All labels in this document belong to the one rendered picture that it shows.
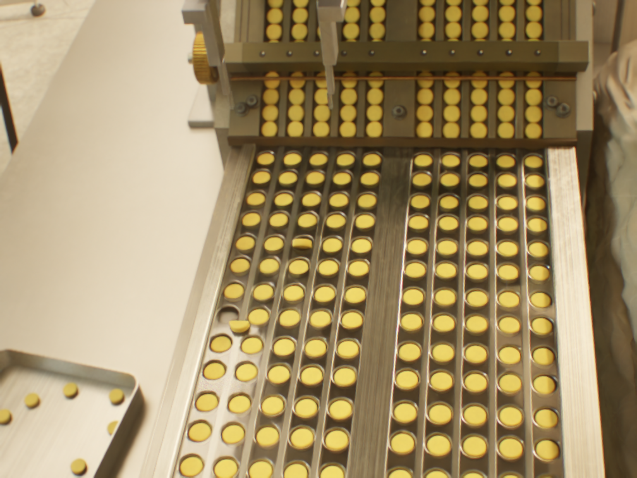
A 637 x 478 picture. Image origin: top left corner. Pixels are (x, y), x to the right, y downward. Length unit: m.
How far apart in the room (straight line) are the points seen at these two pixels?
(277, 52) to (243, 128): 0.06
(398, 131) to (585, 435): 0.24
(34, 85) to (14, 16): 0.37
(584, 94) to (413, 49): 0.11
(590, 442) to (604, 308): 0.12
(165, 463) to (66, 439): 0.23
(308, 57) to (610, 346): 0.25
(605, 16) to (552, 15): 0.33
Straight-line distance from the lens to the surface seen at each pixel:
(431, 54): 0.60
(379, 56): 0.60
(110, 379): 0.70
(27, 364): 0.74
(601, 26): 0.97
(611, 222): 0.58
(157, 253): 0.79
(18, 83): 2.55
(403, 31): 0.63
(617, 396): 0.55
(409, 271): 0.54
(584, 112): 0.62
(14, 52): 2.68
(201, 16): 0.45
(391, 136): 0.61
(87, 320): 0.76
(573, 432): 0.47
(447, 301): 0.52
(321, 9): 0.44
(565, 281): 0.53
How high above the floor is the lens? 1.34
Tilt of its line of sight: 45 degrees down
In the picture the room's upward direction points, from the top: 8 degrees counter-clockwise
